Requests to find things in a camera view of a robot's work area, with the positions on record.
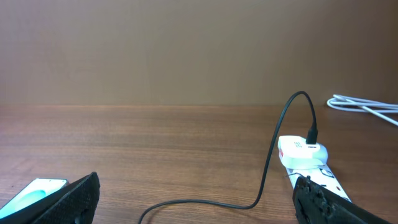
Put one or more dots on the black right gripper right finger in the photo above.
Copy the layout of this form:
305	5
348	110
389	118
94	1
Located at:
315	204

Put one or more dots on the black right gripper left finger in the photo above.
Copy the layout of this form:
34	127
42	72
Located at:
74	203

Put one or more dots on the smartphone with blue screen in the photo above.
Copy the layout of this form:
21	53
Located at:
33	192

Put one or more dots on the white charger adapter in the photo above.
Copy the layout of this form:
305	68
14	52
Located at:
295	153

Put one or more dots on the white power strip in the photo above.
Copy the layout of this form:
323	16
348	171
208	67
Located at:
318	172

